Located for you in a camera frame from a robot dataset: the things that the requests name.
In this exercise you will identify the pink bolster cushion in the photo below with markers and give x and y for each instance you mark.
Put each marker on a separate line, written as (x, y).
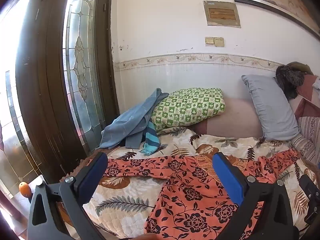
(232, 120)

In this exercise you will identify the brown cloth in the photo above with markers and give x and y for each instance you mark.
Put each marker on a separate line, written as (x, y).
(301, 66)

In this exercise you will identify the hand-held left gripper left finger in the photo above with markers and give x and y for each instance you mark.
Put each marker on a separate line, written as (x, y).
(96, 172)

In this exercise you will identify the striped floral cushion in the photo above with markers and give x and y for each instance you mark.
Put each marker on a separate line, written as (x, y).
(308, 135)

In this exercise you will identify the grey-blue pillow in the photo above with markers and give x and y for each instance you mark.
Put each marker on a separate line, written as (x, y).
(271, 110)

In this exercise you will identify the gold light switch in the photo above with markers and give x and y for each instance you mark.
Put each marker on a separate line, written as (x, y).
(209, 41)
(219, 42)

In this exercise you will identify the orange floral garment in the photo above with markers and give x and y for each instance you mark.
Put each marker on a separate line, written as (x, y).
(195, 200)

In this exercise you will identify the dark fur hat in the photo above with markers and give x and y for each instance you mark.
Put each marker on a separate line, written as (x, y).
(288, 80)

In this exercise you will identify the pink patterned blanket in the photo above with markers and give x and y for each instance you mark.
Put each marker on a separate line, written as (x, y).
(306, 100)

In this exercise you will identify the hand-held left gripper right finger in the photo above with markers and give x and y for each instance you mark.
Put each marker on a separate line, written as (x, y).
(228, 177)

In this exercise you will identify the blue cloth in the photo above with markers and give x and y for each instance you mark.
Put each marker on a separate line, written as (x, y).
(130, 122)

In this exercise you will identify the white cloth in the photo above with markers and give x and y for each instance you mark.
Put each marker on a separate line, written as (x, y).
(317, 83)

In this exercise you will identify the striped teal sleeve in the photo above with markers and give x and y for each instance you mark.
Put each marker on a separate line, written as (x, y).
(151, 140)

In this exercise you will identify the orange fruit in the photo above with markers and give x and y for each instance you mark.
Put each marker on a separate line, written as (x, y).
(24, 189)

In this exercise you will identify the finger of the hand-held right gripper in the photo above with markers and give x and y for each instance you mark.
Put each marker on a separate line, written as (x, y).
(308, 190)

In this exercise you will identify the leaf print blanket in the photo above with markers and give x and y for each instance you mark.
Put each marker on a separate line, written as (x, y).
(125, 205)

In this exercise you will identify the wall panel cover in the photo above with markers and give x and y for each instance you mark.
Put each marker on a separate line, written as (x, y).
(222, 13)

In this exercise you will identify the green checkered pillow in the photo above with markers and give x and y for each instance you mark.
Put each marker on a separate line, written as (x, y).
(190, 108)

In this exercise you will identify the wooden stained glass door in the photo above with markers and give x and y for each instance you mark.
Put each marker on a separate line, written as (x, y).
(42, 92)

